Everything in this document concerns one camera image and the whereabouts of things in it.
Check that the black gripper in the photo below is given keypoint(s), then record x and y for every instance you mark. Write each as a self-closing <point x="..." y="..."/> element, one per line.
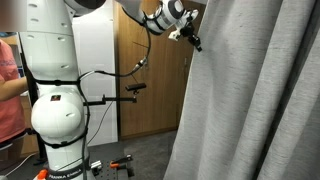
<point x="188" y="30"/>

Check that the grey woven curtain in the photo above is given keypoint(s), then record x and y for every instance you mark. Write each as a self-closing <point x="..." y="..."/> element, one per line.
<point x="240" y="100"/>

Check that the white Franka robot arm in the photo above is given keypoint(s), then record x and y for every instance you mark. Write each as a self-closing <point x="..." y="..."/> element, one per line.
<point x="50" y="50"/>

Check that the brown wooden door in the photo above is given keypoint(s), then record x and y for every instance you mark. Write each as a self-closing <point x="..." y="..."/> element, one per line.
<point x="156" y="106"/>

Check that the orange black bar clamp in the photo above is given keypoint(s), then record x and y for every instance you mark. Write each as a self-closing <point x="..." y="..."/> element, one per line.
<point x="115" y="164"/>
<point x="42" y="174"/>

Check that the black perforated breadboard plate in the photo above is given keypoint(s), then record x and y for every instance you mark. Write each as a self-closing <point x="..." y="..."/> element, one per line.
<point x="106" y="175"/>

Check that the black tripod pole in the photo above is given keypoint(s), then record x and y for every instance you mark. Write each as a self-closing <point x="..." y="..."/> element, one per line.
<point x="33" y="96"/>

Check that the blue lit screen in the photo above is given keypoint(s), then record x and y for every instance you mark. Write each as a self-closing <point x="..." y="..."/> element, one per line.
<point x="20" y="71"/>

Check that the person in pink shirt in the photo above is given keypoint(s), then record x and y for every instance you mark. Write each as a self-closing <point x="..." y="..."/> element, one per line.
<point x="10" y="116"/>

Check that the black stereo camera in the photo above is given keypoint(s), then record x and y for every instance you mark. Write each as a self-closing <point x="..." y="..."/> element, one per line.
<point x="136" y="87"/>

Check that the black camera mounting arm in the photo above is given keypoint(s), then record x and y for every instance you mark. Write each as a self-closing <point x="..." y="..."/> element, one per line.
<point x="116" y="99"/>

